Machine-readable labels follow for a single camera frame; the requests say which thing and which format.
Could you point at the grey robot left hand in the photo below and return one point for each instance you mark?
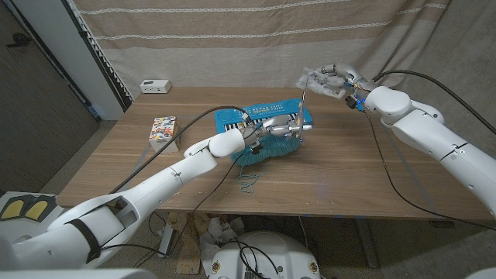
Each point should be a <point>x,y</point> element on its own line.
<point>277,129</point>

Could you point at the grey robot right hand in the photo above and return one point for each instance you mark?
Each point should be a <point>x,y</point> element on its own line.
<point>348,75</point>

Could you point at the clear plastic tape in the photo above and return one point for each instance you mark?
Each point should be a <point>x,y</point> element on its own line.
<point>317,87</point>

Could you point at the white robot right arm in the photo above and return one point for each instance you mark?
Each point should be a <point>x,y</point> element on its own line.
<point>434,135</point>

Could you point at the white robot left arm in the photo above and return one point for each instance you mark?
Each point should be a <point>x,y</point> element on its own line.
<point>147,201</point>

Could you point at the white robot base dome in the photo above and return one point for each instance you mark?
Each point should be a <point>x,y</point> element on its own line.
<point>271,255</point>

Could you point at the teal yarn skein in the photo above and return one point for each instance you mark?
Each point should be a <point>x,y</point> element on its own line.
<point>275,149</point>

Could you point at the blue toy piano keyboard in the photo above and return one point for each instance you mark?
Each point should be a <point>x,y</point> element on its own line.
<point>263,112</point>

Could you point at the colourful printed package box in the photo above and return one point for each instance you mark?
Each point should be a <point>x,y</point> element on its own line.
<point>164,131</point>

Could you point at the beige striped curtain backdrop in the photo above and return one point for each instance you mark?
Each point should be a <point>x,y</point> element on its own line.
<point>213,46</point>

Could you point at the crumpled white paper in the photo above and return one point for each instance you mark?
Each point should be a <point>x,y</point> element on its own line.
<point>217,236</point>

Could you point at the white power strip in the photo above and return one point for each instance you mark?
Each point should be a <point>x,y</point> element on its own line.
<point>155,86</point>

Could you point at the grey table leg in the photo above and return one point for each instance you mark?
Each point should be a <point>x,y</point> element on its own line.
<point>366,242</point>
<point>164,238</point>

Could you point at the black base connector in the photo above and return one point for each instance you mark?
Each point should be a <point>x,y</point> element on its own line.
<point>253,276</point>

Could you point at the dark perforated panel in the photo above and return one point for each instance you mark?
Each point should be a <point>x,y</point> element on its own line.
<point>98,54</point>

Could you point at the dark wooden door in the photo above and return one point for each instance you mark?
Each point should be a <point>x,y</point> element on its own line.
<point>31,124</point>

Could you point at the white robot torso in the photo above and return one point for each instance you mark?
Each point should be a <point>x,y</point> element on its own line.
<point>77,274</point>

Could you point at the white floor platform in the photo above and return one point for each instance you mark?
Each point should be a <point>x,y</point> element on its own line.
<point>11,228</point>

